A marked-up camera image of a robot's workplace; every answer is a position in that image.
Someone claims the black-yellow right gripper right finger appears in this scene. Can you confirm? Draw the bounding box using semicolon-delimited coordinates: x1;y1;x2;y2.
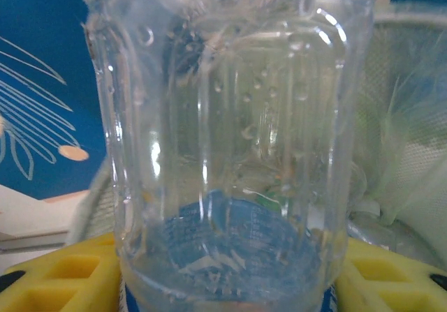
335;237;447;312

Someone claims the black-yellow right gripper left finger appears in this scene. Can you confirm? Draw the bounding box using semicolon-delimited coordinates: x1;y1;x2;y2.
0;233;122;312

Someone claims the clear bottle dark blue label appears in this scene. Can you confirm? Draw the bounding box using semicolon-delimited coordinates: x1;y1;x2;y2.
80;0;380;312

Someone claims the pale green bin liner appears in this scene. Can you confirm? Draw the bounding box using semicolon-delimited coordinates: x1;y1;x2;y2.
349;39;447;267

